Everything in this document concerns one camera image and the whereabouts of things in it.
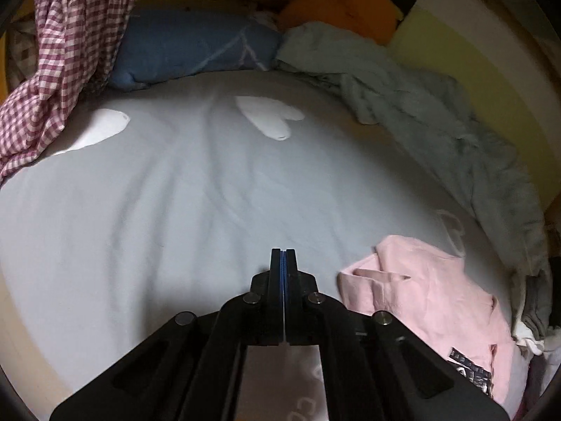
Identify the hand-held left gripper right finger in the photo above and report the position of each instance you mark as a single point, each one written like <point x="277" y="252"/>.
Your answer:
<point x="293" y="298"/>

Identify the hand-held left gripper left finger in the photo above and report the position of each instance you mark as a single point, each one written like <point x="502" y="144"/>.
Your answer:
<point x="276" y="298"/>

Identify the pink printed t-shirt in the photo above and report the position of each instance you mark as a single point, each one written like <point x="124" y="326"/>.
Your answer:
<point x="416" y="298"/>

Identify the folded grey clothes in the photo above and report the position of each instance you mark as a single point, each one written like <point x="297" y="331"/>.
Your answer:
<point x="537" y="307"/>

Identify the grey blanket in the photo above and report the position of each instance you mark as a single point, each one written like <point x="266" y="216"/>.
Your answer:
<point x="416" y="109"/>

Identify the blue pillow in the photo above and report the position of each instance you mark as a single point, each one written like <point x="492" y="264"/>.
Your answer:
<point x="184" y="44"/>

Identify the orange pillow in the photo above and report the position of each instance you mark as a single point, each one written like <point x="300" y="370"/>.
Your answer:
<point x="346" y="8"/>

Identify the yellow white striped mattress pad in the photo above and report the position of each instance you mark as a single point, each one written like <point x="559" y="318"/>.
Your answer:
<point x="473" y="52"/>

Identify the red checked cloth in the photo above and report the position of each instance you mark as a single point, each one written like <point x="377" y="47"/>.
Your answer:
<point x="74" y="30"/>

